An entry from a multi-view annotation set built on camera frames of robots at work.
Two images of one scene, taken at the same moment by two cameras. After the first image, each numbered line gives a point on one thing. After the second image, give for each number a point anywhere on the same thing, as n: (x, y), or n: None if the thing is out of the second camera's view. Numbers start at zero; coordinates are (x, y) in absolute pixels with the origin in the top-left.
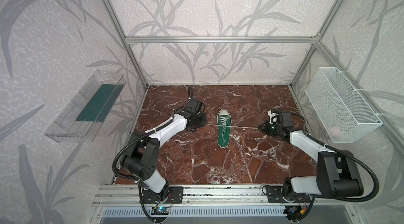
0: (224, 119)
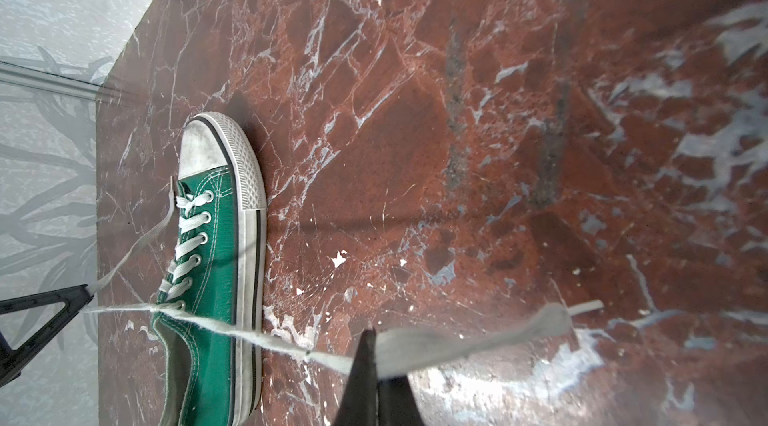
0: (216, 265)
